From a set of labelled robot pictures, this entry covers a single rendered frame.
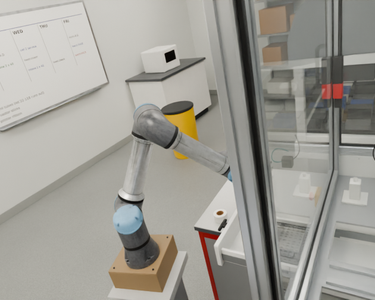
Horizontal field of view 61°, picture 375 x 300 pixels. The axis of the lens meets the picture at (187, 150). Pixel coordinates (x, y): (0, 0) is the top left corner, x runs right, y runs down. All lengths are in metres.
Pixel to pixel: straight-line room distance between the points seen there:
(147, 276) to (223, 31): 1.11
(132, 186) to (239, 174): 0.91
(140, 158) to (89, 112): 3.25
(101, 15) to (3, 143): 2.10
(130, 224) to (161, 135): 0.37
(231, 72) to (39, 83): 3.78
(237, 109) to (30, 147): 3.77
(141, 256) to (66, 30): 3.47
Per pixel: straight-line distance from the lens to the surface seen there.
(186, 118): 3.78
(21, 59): 4.07
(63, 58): 4.32
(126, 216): 1.30
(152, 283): 1.40
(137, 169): 1.33
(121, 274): 1.43
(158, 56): 4.74
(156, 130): 1.15
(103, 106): 4.66
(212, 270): 1.88
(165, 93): 4.52
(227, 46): 0.43
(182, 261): 1.52
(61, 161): 4.34
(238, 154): 0.49
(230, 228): 1.38
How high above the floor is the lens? 1.81
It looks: 25 degrees down
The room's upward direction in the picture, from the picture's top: 13 degrees counter-clockwise
